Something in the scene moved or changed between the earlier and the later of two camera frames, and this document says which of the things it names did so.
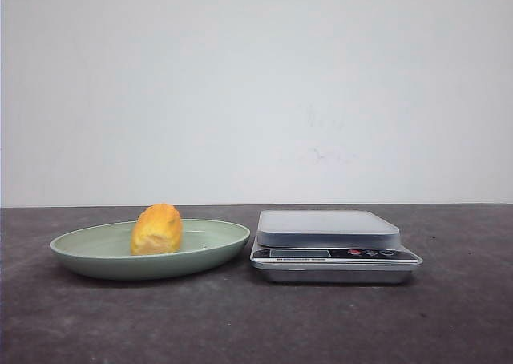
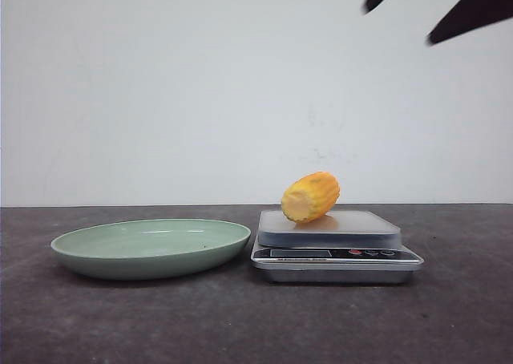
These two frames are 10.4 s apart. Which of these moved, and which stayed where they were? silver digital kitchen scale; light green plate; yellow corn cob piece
Moved: yellow corn cob piece
Stayed: light green plate; silver digital kitchen scale
